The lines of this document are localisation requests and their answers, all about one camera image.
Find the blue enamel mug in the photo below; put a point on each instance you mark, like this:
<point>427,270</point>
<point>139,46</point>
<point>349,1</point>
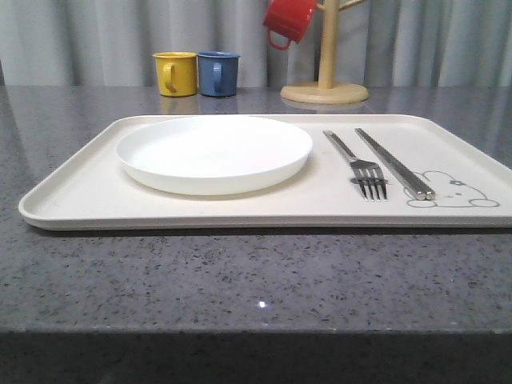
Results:
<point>218,73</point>

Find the yellow enamel mug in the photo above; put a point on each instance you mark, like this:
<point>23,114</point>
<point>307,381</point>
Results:
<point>177,73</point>

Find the cream tray with rabbit print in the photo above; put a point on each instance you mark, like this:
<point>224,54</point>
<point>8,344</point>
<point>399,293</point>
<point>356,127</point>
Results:
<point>91,191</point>

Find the wooden mug tree stand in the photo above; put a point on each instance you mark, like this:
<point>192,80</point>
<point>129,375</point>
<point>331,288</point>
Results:
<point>326,90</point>

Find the red enamel mug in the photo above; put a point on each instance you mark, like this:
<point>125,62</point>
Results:
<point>289,18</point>

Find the white round plate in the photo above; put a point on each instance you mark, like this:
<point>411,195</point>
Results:
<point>214,155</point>

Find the silver metal chopstick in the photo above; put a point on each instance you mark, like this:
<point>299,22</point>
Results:
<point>390,166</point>
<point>400,165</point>

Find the silver metal fork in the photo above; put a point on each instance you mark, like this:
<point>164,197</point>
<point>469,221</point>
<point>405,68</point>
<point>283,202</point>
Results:
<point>368,175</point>

